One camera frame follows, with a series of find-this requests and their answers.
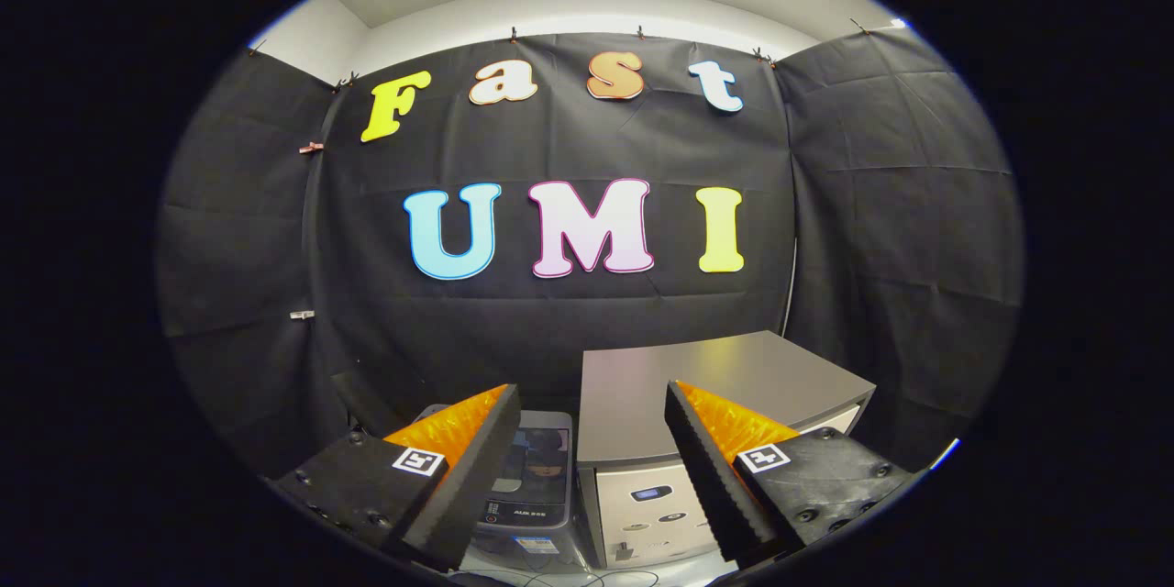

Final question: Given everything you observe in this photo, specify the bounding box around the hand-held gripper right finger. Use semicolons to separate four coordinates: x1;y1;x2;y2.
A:
664;380;923;570

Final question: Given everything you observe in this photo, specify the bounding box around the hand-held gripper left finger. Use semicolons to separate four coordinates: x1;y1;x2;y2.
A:
266;383;522;572

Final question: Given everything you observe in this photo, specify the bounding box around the grey washing machine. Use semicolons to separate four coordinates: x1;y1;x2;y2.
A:
413;404;590;570

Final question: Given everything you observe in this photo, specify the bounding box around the dark glass washing machine lid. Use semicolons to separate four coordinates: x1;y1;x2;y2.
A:
417;405;575;504

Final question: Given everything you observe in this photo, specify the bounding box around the beige cabinet with dark top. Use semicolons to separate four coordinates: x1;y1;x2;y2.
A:
576;330;877;570

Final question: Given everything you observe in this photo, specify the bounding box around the thin floor cable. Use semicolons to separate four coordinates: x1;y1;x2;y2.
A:
459;564;663;587

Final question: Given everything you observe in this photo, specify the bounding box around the black backdrop cloth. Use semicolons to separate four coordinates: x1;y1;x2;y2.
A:
156;23;1025;478

